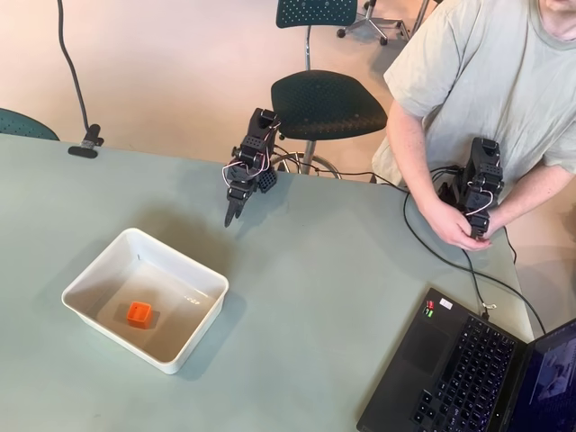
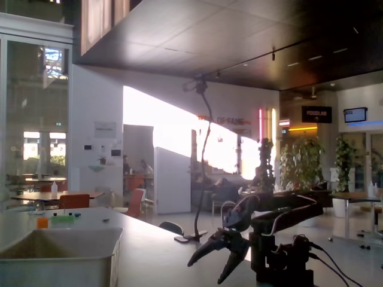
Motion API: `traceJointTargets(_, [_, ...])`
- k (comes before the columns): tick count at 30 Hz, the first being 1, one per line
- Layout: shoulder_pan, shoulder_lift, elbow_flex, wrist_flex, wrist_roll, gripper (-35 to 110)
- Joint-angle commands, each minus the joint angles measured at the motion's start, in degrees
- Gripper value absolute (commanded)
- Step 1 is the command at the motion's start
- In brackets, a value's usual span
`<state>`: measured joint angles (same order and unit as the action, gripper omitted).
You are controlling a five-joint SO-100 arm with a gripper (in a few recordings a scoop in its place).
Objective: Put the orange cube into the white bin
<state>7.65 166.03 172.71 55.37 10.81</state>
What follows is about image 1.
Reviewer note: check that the black follower gripper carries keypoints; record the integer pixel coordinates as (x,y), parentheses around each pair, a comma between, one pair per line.
(237,196)

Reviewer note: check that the orange cube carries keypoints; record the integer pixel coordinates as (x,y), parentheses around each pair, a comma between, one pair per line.
(139,315)

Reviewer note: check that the black leader arm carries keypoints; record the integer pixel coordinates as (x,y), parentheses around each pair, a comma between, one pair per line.
(483,166)

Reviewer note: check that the person's left forearm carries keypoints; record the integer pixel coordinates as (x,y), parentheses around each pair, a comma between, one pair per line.
(535,193)

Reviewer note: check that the black SO-100 follower arm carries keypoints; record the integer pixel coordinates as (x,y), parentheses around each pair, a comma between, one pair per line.
(261,126)

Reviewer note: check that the person's right forearm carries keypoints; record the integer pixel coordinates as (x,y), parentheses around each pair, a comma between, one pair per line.
(414,162)

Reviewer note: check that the white plastic bin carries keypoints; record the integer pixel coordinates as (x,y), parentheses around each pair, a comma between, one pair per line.
(180,274)

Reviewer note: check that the person's right hand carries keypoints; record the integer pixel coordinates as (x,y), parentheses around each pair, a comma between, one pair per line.
(452,225)

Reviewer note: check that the person's left hand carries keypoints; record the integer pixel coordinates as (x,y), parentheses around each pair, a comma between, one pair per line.
(495,220)

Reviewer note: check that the dark perforated swivel stool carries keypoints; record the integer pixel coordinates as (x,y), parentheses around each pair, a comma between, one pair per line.
(328,105)

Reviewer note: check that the black gooseneck clamp holder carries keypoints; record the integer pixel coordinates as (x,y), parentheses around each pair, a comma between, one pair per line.
(85,146)

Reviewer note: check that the dark teal perforated chair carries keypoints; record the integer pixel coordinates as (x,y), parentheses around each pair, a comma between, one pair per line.
(22,126)

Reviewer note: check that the chrome office chair base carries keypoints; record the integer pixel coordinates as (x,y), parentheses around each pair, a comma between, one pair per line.
(373,13)

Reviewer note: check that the black laptop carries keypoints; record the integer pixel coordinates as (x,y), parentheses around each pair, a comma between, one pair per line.
(450,369)

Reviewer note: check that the person in pale green t-shirt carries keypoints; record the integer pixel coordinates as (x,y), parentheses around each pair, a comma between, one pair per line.
(486,76)

